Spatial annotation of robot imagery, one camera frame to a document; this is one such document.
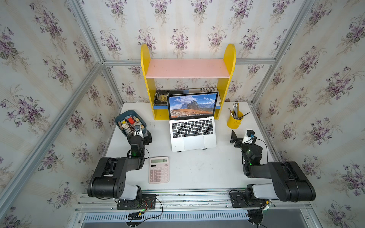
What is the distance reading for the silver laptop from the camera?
2.82 ft

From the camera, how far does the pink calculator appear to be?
0.81m

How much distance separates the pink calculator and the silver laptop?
3.8 inches
